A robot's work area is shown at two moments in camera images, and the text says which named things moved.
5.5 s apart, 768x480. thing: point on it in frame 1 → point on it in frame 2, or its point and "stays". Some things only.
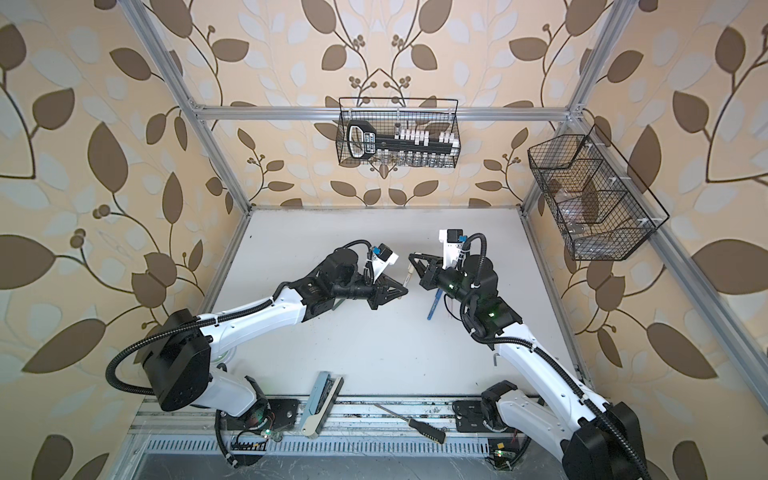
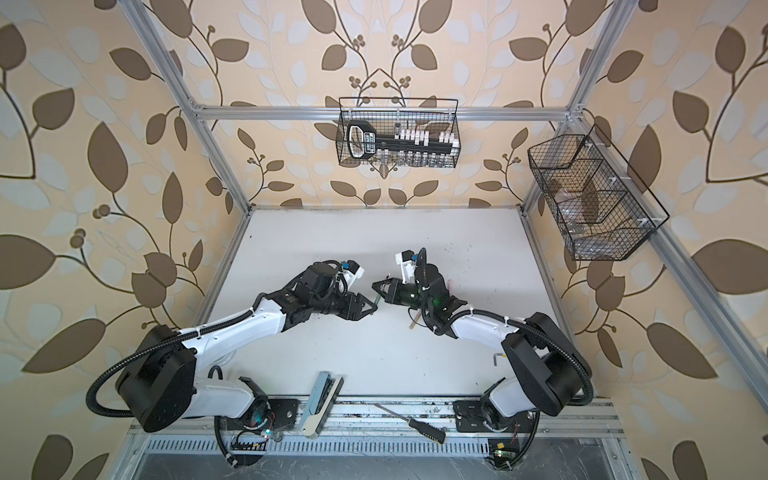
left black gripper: x=381 y=293 → x=357 y=304
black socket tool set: x=411 y=147 stays
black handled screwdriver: x=432 y=433 stays
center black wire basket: x=398 y=133 stays
